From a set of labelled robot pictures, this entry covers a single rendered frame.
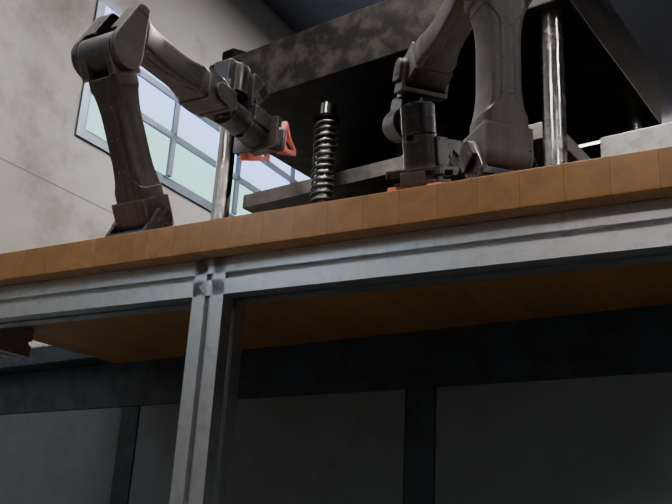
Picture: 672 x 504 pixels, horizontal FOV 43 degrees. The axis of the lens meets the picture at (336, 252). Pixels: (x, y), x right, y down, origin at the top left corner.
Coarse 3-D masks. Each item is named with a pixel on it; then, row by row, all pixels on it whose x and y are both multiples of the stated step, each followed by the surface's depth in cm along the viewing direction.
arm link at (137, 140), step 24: (96, 48) 129; (96, 72) 131; (120, 72) 129; (96, 96) 131; (120, 96) 129; (120, 120) 130; (120, 144) 131; (144, 144) 133; (120, 168) 132; (144, 168) 132; (120, 192) 133; (144, 192) 131; (120, 216) 133; (144, 216) 131
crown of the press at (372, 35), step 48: (432, 0) 245; (576, 0) 224; (288, 48) 276; (336, 48) 263; (384, 48) 251; (528, 48) 242; (576, 48) 240; (624, 48) 256; (288, 96) 276; (336, 96) 274; (384, 96) 272; (528, 96) 267; (576, 96) 266; (624, 96) 264; (384, 144) 305
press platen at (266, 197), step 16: (576, 144) 238; (384, 160) 255; (400, 160) 252; (576, 160) 237; (336, 176) 265; (352, 176) 261; (368, 176) 257; (384, 176) 254; (448, 176) 252; (464, 176) 251; (256, 192) 284; (272, 192) 280; (288, 192) 275; (304, 192) 271; (336, 192) 268; (352, 192) 268; (368, 192) 267; (256, 208) 285; (272, 208) 284
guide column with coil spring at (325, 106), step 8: (320, 104) 268; (328, 104) 266; (320, 112) 266; (328, 112) 265; (328, 128) 263; (320, 136) 263; (328, 136) 263; (320, 144) 262; (320, 160) 260; (328, 160) 260; (320, 168) 259; (328, 168) 259; (320, 176) 258; (328, 176) 259; (320, 200) 256; (328, 200) 256
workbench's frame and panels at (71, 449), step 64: (576, 320) 114; (640, 320) 109; (0, 384) 189; (64, 384) 175; (128, 384) 164; (256, 384) 144; (320, 384) 136; (384, 384) 129; (448, 384) 123; (512, 384) 117; (576, 384) 112; (640, 384) 107; (0, 448) 182; (64, 448) 170; (128, 448) 158; (256, 448) 141; (320, 448) 133; (384, 448) 126; (448, 448) 120; (512, 448) 114; (576, 448) 109; (640, 448) 105
